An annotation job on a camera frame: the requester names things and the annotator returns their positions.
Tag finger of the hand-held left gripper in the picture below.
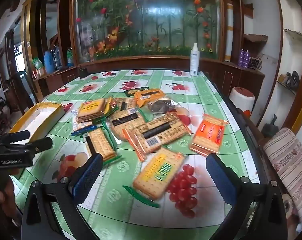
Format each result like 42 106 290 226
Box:
0 130 31 146
13 137 53 156

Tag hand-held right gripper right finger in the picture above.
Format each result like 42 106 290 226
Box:
205 152 288 240

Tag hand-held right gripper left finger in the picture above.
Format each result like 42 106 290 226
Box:
21 152 104 240

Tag yellow plastic tray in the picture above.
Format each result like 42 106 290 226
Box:
10 102 66 137

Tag green edged cracker packet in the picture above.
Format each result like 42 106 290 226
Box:
83 127 123 166

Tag orange striped biscuit packet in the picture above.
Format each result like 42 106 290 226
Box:
189 113 229 157

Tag blue edged cracker packet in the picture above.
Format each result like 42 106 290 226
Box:
70 123 102 137

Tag green print cracker packet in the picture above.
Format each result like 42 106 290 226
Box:
123 147 189 208

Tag orange packet dark label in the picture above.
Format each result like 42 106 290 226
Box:
134 88 166 108

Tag person's left hand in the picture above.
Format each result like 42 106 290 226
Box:
0 177 23 231

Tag dark wooden chair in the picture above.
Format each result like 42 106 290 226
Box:
3 68 42 116

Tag red yellow label cracker packet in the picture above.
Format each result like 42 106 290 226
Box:
75 97 119 124

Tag striped floral cushion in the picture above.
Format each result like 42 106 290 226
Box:
262 127 302 225

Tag large cracker packet orange ends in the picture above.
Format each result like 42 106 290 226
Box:
122 112 193 162

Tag green white bag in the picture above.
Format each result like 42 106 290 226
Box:
31 57 45 71

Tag white bucket with red lid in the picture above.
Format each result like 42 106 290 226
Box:
228 86 256 117

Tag blue plastic bottle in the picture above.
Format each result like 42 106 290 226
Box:
44 51 55 74

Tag small clear cracker packet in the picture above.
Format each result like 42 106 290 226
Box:
114 97 138 111

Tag clear water bottle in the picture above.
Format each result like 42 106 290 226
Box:
53 46 63 69

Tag clear packet of dark cakes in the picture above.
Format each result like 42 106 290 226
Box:
147 98 182 115

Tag green snack bag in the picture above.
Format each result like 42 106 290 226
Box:
66 48 75 67

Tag dark green snack packet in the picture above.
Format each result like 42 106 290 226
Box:
123 86 151 98

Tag pair of dark shoes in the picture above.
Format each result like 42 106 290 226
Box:
278 70 301 92

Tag white spray bottle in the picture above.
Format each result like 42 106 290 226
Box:
189 43 200 77

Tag white roll with yellow bands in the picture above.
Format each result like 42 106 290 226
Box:
224 3 234 63

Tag wooden cabinet with flower display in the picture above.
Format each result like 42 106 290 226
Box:
56 0 242 68

